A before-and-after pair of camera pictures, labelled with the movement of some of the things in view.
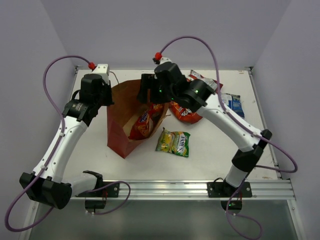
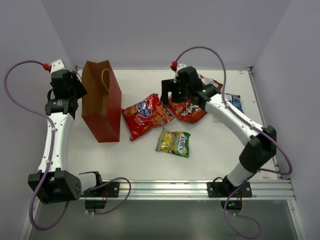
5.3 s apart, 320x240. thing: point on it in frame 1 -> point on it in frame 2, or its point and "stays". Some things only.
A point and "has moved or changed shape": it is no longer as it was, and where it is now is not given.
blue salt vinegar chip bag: (234, 102) stays
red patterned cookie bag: (146, 122) has moved or changed shape
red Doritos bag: (211, 83) stays
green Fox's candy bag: (176, 142) stays
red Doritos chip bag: (184, 114) stays
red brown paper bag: (123, 111) has moved or changed shape
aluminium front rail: (198, 189) stays
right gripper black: (149, 80) -> (167, 85)
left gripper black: (105, 95) -> (78, 88)
